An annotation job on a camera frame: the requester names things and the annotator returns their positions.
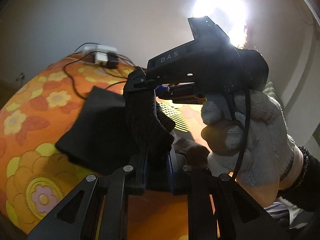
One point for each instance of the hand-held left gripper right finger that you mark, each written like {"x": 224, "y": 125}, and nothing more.
{"x": 172, "y": 177}

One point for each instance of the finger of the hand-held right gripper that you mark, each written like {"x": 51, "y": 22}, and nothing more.
{"x": 135, "y": 81}
{"x": 180, "y": 93}

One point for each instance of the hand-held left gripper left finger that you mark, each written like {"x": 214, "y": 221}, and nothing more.
{"x": 140, "y": 177}

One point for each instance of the black pants with yellow stripes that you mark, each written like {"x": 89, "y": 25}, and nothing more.
{"x": 100, "y": 130}

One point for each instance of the person's right forearm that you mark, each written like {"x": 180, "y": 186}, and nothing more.
{"x": 300, "y": 180}

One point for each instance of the person's right hand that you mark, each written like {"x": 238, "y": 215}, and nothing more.
{"x": 262, "y": 140}

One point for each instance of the black charger plug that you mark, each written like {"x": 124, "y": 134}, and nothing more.
{"x": 112, "y": 60}

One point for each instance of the white power strip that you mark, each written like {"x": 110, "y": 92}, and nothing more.
{"x": 98, "y": 52}

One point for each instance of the green striped white pillow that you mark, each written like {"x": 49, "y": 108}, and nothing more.
{"x": 271, "y": 90}

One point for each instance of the orange floral tablecloth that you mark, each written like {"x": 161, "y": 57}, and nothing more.
{"x": 37, "y": 130}

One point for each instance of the striped light cloth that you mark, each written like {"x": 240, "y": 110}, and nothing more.
{"x": 280, "y": 210}

